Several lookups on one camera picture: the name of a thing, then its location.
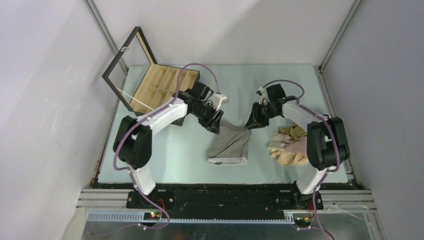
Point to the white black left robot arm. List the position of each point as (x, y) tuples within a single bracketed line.
[(133, 144)]

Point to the left controller board with leds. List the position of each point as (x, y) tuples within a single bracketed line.
[(152, 216)]

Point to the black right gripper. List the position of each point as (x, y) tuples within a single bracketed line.
[(255, 120)]

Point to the olive green underwear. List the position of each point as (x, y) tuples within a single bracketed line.
[(294, 131)]

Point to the black divided storage box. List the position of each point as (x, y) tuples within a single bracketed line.
[(139, 81)]

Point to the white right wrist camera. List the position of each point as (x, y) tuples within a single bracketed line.
[(263, 96)]

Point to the grey slotted cable duct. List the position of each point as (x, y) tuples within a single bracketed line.
[(142, 217)]

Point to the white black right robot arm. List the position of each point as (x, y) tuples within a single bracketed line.
[(326, 144)]

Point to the beige crumpled underwear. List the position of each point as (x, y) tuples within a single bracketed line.
[(285, 158)]

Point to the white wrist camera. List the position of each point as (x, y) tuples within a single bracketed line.
[(263, 96), (218, 100)]

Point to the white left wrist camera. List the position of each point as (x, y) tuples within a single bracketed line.
[(218, 100)]

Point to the right controller board with leds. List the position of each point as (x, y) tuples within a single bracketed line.
[(303, 222)]

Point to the controller board with leds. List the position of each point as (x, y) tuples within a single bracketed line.
[(303, 222), (152, 216)]

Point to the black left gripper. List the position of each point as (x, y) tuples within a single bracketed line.
[(212, 125)]

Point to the pale pink underwear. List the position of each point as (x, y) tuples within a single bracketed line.
[(297, 146)]

